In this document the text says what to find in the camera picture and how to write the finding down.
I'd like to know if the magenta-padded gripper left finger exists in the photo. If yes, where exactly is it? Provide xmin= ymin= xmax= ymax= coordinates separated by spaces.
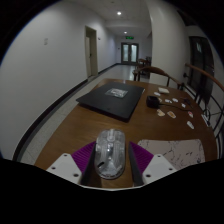
xmin=46 ymin=141 xmax=103 ymax=188

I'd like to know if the wooden armchair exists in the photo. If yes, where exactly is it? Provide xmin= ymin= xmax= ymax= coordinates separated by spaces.
xmin=132 ymin=65 xmax=185 ymax=90

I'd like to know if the dark window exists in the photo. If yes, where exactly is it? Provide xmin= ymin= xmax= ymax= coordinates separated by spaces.
xmin=188 ymin=35 xmax=214 ymax=98

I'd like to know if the glazed double door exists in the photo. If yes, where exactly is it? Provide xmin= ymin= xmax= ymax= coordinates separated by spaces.
xmin=120 ymin=42 xmax=140 ymax=65

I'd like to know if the black closed laptop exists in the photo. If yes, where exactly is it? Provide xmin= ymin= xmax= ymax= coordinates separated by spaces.
xmin=75 ymin=81 xmax=146 ymax=122

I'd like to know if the white strip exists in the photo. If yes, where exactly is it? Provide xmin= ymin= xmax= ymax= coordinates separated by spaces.
xmin=200 ymin=113 xmax=211 ymax=126

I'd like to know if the wooden chair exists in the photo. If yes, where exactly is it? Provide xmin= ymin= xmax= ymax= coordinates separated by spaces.
xmin=137 ymin=57 xmax=152 ymax=68

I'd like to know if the transparent computer mouse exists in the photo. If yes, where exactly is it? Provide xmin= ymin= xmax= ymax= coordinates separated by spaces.
xmin=94 ymin=128 xmax=127 ymax=180

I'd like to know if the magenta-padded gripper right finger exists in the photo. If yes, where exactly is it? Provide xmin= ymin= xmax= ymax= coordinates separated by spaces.
xmin=125 ymin=141 xmax=177 ymax=188

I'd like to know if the small black box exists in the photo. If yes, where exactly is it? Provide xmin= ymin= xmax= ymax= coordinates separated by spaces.
xmin=145 ymin=95 xmax=161 ymax=109

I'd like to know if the beige single door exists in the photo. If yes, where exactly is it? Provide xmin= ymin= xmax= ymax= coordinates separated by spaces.
xmin=84 ymin=25 xmax=100 ymax=79

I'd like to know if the flat white box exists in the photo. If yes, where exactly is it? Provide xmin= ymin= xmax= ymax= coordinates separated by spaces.
xmin=157 ymin=87 xmax=170 ymax=95

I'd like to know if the white marble-print mouse pad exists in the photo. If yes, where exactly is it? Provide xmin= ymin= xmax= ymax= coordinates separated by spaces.
xmin=137 ymin=138 xmax=206 ymax=171

